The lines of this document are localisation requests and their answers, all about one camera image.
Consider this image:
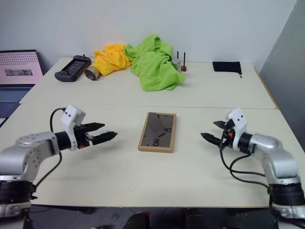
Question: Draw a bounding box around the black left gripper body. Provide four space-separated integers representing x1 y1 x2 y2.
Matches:
73 124 94 150

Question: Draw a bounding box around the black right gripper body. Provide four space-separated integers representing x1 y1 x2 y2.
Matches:
220 120 236 150

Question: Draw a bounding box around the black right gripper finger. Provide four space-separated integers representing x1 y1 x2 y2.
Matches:
200 132 226 147
213 120 229 130

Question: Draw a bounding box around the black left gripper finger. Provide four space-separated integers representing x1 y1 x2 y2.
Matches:
82 122 106 132
90 130 118 146

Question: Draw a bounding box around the laptop computer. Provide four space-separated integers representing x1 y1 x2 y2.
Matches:
0 49 44 128

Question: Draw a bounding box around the steel cup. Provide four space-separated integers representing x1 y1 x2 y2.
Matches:
84 66 102 82

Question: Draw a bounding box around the wooden framed digital clock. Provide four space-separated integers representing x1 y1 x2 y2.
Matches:
138 112 177 154

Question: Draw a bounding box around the black handheld game console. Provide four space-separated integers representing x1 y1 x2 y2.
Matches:
54 54 92 83

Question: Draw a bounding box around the yellow cloth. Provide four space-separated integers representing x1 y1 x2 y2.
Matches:
92 43 132 77

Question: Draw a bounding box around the black rod on brown block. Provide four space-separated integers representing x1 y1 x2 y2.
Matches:
180 52 188 72

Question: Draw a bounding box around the small metal cylinder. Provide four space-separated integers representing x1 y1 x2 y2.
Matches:
172 58 183 72

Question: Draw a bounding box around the green cloth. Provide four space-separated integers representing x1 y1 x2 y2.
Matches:
123 34 187 92

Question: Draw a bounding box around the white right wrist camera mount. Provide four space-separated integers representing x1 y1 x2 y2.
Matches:
225 107 249 151

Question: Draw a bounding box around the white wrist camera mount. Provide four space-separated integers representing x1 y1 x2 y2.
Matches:
60 104 86 151
225 107 249 151

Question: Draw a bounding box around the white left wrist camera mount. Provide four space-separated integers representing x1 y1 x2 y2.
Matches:
60 104 86 151

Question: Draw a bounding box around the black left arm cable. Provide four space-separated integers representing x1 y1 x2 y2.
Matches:
35 107 67 187

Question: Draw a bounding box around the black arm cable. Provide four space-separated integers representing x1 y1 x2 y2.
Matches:
35 107 67 187
220 132 273 189

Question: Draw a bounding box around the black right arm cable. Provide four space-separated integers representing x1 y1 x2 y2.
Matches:
220 132 273 189

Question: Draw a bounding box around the black drawstring pouch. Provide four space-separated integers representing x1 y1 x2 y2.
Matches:
212 61 243 80

